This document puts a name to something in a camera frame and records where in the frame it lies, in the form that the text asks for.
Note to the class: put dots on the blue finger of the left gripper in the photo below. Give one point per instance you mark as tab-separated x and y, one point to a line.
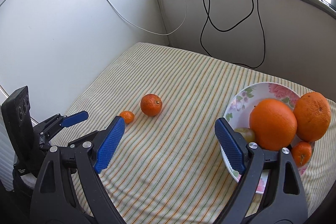
46	130
74	119

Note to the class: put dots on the reddish mandarin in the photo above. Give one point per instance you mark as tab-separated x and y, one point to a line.
151	105

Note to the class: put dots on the striped table cloth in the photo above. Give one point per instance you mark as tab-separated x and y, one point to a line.
167	168

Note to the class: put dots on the white refrigerator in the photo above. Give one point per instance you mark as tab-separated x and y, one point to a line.
58	47

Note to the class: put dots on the smooth orange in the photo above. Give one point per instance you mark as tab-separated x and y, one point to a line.
273	123

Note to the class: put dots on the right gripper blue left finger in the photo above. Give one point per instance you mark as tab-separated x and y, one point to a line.
54	198

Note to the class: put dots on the large rough orange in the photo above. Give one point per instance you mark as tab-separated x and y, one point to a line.
313	114

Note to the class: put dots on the green-brown plum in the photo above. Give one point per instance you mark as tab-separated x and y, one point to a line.
247	133

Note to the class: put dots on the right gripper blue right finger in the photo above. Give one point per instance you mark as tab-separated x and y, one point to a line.
284	198

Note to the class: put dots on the tiny orange mandarin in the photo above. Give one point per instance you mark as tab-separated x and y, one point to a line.
128	116

